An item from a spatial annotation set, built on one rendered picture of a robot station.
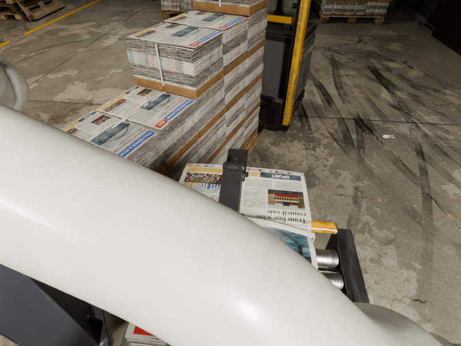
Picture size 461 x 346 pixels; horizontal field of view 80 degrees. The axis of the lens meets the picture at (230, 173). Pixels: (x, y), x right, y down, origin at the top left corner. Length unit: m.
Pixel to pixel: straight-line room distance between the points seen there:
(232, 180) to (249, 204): 0.24
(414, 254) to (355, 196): 0.50
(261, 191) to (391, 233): 1.53
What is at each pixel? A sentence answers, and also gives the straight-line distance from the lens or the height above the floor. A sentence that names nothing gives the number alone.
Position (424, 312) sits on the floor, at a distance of 1.84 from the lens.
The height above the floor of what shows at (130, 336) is 1.03.
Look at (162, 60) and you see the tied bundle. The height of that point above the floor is 0.99.
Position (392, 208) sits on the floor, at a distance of 2.21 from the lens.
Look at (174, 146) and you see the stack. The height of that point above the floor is 0.69.
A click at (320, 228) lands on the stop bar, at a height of 0.82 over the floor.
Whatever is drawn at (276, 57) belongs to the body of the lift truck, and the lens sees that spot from 2.52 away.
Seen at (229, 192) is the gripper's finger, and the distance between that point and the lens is 0.32.
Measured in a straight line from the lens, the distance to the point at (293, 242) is 0.52.
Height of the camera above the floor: 1.46
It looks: 43 degrees down
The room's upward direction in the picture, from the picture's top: straight up
